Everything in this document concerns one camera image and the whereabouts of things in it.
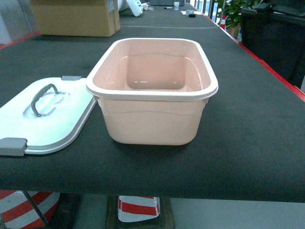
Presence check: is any cardboard box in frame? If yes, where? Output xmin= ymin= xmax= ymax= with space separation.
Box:
xmin=30 ymin=0 xmax=121 ymax=37

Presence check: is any white paper cup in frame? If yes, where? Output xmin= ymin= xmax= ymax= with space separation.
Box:
xmin=173 ymin=1 xmax=180 ymax=10

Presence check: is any pink plastic box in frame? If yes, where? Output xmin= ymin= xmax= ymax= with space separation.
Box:
xmin=86 ymin=38 xmax=219 ymax=146

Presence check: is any white box lid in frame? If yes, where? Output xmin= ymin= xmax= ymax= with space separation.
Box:
xmin=0 ymin=76 xmax=96 ymax=156

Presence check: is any potted green plant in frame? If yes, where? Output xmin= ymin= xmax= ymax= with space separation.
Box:
xmin=215 ymin=0 xmax=263 ymax=39

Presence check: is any red white traffic cone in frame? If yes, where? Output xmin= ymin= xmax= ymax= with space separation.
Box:
xmin=105 ymin=196 xmax=175 ymax=229

